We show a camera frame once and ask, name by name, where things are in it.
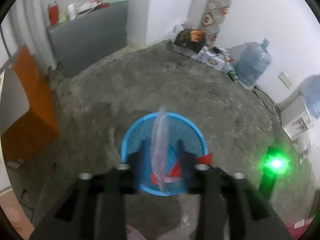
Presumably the red snack wrapper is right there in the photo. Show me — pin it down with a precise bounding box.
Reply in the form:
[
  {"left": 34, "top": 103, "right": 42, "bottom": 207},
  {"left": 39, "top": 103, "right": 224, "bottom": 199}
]
[{"left": 150, "top": 153, "right": 213, "bottom": 185}]

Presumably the dark printed bag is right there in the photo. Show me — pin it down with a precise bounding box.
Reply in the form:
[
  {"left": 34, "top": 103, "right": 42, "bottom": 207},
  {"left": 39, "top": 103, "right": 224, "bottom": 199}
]
[{"left": 174, "top": 29, "right": 206, "bottom": 53}]

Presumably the clear floral plastic bag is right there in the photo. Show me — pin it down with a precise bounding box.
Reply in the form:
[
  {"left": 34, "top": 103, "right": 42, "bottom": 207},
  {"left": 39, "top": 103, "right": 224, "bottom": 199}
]
[{"left": 151, "top": 107, "right": 169, "bottom": 192}]

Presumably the large blue water jug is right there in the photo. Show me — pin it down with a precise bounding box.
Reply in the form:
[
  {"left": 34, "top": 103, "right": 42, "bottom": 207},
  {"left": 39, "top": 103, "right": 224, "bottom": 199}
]
[{"left": 234, "top": 38, "right": 271, "bottom": 90}]

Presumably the grey cabinet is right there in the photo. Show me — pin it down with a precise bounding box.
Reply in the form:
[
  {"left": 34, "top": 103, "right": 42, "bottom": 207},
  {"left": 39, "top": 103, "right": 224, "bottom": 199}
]
[{"left": 47, "top": 2, "right": 128, "bottom": 77}]

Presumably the blue plastic waste basket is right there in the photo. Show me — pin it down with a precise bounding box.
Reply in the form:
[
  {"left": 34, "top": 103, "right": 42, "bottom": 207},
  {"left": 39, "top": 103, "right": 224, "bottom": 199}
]
[{"left": 121, "top": 112, "right": 209, "bottom": 197}]

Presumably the orange wooden table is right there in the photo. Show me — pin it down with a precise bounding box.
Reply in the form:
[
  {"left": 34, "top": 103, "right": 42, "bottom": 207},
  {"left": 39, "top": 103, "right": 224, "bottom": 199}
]
[{"left": 1, "top": 46, "right": 59, "bottom": 169}]

